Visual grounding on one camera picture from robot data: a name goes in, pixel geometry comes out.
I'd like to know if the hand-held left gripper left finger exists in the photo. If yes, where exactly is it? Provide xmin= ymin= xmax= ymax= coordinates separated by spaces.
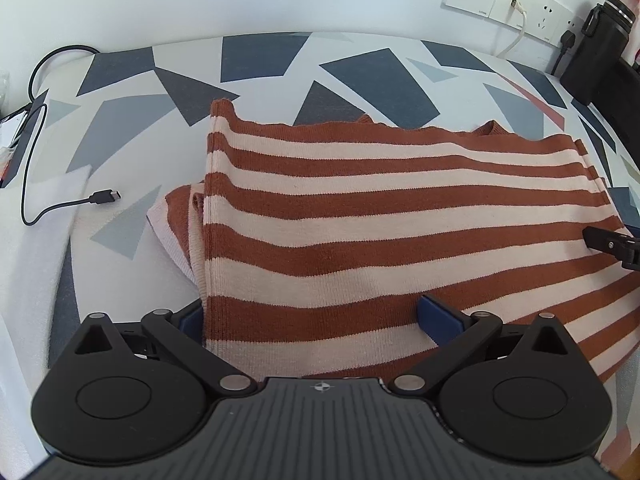
xmin=64 ymin=300 xmax=257 ymax=397

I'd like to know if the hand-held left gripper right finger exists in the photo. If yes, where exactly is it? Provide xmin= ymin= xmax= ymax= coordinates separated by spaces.
xmin=391 ymin=293 xmax=584 ymax=399

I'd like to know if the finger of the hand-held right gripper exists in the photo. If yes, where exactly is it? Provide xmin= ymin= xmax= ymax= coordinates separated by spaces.
xmin=583 ymin=225 xmax=640 ymax=272

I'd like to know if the brown white striped sweater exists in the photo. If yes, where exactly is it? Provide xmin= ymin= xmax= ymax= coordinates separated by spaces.
xmin=146 ymin=99 xmax=640 ymax=386

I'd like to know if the black bottle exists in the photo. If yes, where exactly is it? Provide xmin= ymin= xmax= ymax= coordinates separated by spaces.
xmin=559 ymin=0 xmax=636 ymax=106

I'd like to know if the black power plug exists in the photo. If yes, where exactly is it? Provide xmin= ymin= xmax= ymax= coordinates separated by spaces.
xmin=550 ymin=29 xmax=577 ymax=76

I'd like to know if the geometric patterned tablecloth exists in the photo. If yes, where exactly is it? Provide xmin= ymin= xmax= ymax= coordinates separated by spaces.
xmin=0 ymin=31 xmax=640 ymax=480

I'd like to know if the black usb cable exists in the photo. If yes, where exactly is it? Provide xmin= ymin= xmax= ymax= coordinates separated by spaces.
xmin=20 ymin=45 xmax=123 ymax=226

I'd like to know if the white power wall socket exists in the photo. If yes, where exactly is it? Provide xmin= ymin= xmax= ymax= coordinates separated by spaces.
xmin=557 ymin=12 xmax=589 ymax=53
xmin=525 ymin=0 xmax=571 ymax=41

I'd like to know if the white wall cable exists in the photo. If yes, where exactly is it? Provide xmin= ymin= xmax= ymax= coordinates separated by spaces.
xmin=495 ymin=0 xmax=528 ymax=60

